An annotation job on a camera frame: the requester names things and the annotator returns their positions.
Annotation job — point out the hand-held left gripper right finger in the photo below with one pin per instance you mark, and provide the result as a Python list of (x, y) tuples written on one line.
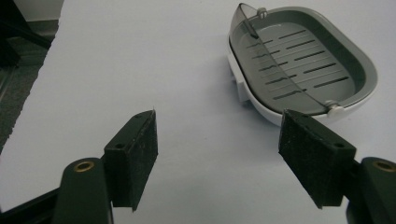
[(314, 155)]

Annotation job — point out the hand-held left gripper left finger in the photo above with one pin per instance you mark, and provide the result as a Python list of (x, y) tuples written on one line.
[(130, 165)]

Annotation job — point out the grey and white soap box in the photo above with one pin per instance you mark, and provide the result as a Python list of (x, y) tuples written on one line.
[(299, 62)]

